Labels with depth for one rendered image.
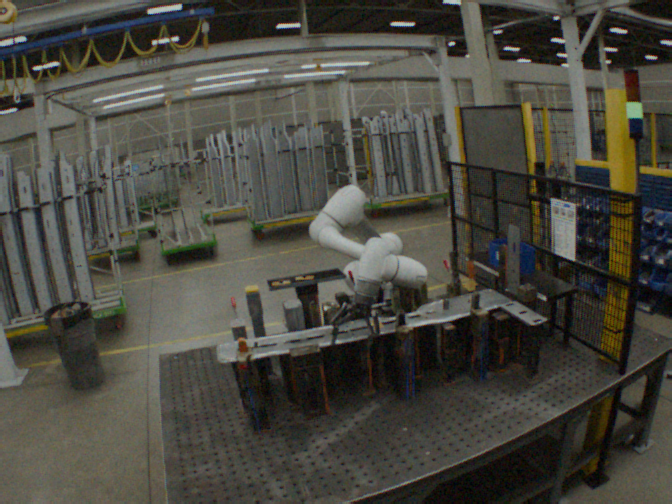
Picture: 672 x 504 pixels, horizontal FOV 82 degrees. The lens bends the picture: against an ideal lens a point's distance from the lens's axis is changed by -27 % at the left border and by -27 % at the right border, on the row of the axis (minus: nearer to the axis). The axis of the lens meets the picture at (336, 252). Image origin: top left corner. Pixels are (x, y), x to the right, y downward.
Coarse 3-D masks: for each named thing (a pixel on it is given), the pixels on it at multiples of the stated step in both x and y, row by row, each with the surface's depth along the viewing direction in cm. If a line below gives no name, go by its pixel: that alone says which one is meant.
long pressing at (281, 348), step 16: (432, 304) 234; (464, 304) 228; (480, 304) 225; (496, 304) 222; (384, 320) 223; (416, 320) 218; (432, 320) 216; (448, 320) 214; (272, 336) 217; (288, 336) 216; (304, 336) 215; (352, 336) 210; (224, 352) 204; (256, 352) 202; (272, 352) 201; (288, 352) 202
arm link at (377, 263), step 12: (372, 240) 188; (384, 240) 188; (372, 252) 185; (384, 252) 186; (360, 264) 188; (372, 264) 185; (384, 264) 186; (396, 264) 189; (360, 276) 187; (372, 276) 185; (384, 276) 187
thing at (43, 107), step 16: (320, 48) 759; (336, 48) 767; (368, 48) 785; (384, 48) 794; (400, 48) 804; (416, 48) 824; (192, 64) 697; (432, 64) 845; (112, 80) 656; (32, 96) 612; (48, 96) 622; (48, 112) 626; (48, 144) 645; (48, 160) 644
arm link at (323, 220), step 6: (318, 216) 239; (324, 216) 235; (330, 216) 234; (312, 222) 243; (318, 222) 236; (324, 222) 234; (330, 222) 234; (336, 222) 235; (312, 228) 238; (318, 228) 233; (336, 228) 235; (342, 228) 238; (312, 234) 236
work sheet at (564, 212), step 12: (552, 204) 230; (564, 204) 220; (576, 204) 210; (552, 216) 232; (564, 216) 222; (576, 216) 212; (552, 228) 234; (564, 228) 223; (576, 228) 213; (552, 240) 235; (564, 240) 225; (576, 240) 215; (552, 252) 237; (564, 252) 226
